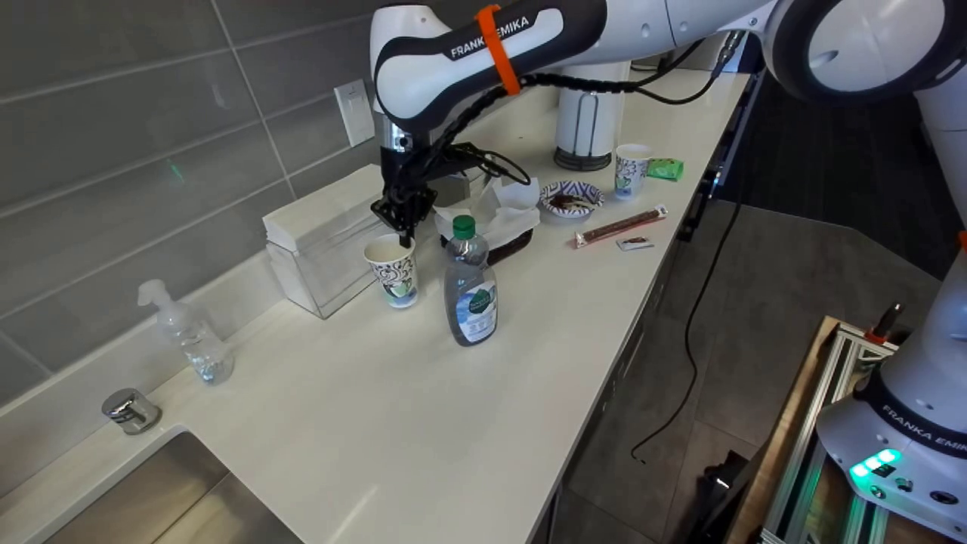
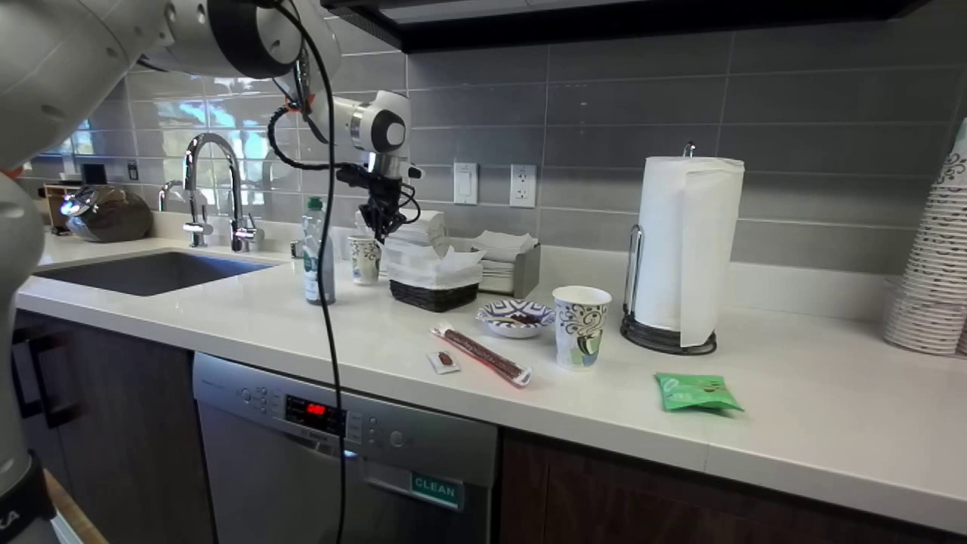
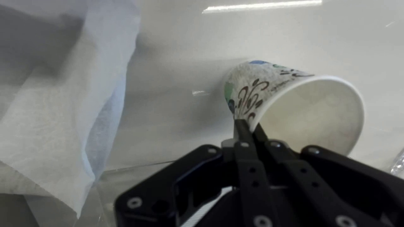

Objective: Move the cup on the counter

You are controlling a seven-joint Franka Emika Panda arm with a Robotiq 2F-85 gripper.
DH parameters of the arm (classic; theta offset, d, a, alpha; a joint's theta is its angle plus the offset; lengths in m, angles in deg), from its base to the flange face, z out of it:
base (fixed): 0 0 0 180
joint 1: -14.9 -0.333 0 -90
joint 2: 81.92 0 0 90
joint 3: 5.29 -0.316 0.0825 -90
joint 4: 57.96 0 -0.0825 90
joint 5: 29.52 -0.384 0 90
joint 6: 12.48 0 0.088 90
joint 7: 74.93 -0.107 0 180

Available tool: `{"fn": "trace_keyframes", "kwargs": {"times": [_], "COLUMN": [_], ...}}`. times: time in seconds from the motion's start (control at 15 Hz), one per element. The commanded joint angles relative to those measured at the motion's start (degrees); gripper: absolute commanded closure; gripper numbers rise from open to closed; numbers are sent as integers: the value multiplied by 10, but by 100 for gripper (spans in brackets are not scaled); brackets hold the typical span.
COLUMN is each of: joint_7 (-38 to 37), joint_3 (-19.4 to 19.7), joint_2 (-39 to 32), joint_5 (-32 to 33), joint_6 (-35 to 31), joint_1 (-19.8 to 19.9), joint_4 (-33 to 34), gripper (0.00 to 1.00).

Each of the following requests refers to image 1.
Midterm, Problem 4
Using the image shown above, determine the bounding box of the clear plastic water bottle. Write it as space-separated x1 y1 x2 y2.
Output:
136 279 236 390

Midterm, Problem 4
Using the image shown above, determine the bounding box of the black floor object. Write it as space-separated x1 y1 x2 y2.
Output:
692 450 752 544

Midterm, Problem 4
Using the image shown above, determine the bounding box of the dish soap bottle green cap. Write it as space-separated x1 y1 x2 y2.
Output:
442 212 502 351

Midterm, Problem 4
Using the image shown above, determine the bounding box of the wooden board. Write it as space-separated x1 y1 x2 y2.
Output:
722 318 840 544

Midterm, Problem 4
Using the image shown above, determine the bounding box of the patterned paper cup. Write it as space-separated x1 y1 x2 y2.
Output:
362 237 420 313
610 143 653 204

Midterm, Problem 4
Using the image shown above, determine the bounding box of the metal sink deck cap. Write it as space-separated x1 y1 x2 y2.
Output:
100 386 164 439

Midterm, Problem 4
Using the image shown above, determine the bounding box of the brown stick packet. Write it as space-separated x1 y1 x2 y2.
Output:
570 206 668 252

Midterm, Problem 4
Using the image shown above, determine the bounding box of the steel sink basin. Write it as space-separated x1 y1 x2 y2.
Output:
40 429 304 544

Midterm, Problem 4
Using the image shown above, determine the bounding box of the green snack packet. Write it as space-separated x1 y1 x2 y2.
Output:
641 154 688 185

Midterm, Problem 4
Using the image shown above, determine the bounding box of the white wall outlet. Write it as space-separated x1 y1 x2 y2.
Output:
333 79 378 147

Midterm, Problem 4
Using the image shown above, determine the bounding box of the aluminium robot stand frame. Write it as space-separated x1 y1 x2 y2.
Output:
759 313 903 544

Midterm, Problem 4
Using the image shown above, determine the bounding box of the black paper towel holder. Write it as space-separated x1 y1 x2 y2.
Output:
550 144 620 176

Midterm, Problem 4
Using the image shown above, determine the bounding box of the patterned small plate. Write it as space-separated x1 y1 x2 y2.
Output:
539 178 604 225

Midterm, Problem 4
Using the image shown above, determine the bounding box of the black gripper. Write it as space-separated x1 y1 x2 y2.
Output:
368 147 442 252

